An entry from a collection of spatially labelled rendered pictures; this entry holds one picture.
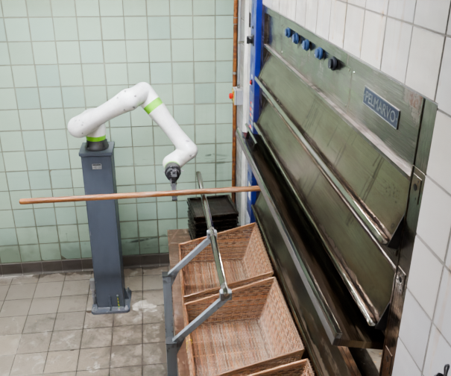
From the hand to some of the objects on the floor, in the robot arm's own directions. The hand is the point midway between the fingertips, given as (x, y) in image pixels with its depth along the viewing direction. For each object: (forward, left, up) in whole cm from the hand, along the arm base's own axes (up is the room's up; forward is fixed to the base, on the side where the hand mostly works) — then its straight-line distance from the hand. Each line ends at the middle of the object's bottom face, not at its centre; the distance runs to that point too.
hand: (174, 187), depth 299 cm
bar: (+39, +3, -118) cm, 125 cm away
